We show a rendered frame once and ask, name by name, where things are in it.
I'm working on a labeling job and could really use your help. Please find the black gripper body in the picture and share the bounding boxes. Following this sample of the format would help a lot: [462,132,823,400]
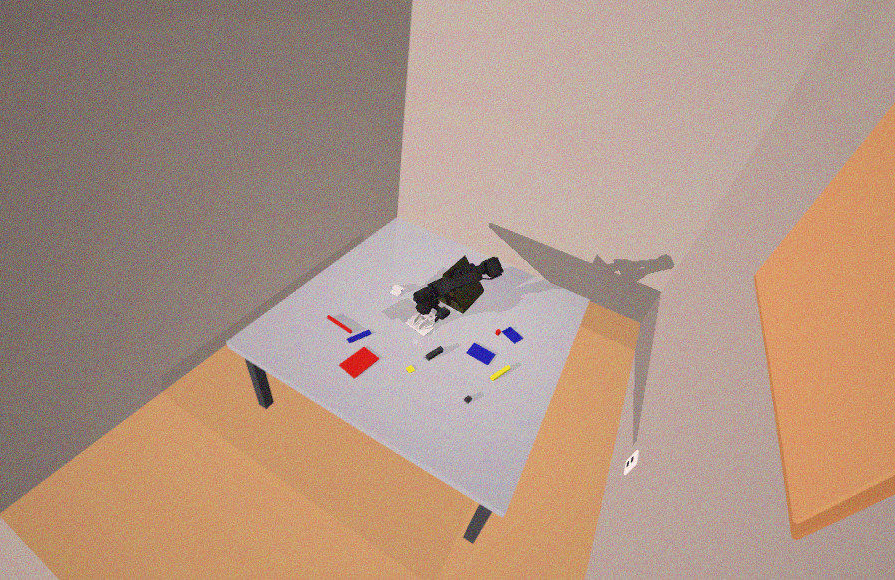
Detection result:
[429,298,450,320]

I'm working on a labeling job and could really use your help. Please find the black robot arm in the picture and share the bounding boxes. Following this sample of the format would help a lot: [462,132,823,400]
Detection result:
[413,257,504,315]

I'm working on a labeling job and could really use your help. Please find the red flat square plate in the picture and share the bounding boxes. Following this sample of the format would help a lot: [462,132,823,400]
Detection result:
[339,347,379,379]

